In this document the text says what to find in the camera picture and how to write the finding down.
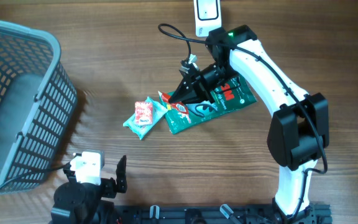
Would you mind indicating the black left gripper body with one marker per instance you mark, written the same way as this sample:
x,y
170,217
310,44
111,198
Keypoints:
x,y
108,188

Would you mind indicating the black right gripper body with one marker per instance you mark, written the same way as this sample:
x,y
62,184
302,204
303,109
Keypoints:
x,y
211,76

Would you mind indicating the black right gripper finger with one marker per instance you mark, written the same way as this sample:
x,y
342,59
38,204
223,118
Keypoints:
x,y
185,86
192,97

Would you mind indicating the red Nescafe coffee stick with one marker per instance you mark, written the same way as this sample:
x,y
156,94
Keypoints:
x,y
178,106

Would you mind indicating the green 3M gloves packet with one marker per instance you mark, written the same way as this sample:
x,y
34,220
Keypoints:
x,y
234,95

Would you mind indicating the white teal wipes packet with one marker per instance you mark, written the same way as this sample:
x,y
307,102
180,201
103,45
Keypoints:
x,y
158,112

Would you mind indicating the orange red tissue packet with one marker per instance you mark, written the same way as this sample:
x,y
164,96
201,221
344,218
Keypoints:
x,y
143,113

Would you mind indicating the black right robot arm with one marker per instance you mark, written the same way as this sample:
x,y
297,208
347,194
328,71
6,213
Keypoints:
x,y
299,129

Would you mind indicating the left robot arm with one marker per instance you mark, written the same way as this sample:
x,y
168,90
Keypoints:
x,y
80,202

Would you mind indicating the white barcode scanner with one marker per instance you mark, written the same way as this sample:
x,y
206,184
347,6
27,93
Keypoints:
x,y
207,16

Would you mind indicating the grey black plastic basket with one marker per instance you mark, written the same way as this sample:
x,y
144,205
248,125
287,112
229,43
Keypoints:
x,y
37,100

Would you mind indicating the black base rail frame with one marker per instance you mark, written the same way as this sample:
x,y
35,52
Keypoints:
x,y
259,214

